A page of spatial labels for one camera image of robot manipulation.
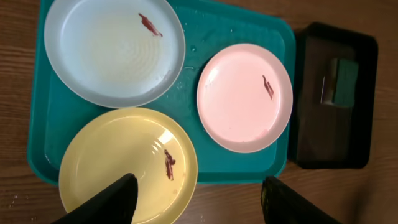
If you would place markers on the teal plastic tray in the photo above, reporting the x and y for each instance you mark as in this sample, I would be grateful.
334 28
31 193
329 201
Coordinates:
57 113

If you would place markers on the yellow plate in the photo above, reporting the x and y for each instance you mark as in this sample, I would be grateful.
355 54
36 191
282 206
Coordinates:
139 141

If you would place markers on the pink plate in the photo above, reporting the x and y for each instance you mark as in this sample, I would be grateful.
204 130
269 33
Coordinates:
244 98

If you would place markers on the black plastic tray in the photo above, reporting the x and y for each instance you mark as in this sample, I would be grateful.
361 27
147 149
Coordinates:
326 136

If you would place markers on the light blue plate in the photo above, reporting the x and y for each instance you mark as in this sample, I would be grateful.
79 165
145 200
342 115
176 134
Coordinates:
115 53

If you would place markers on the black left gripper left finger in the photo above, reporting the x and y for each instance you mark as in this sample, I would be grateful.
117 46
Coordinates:
115 204

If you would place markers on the green yellow sponge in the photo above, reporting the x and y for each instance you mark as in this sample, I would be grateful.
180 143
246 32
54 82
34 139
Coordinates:
339 83

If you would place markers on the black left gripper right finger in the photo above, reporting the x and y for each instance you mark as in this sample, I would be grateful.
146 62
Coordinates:
282 205

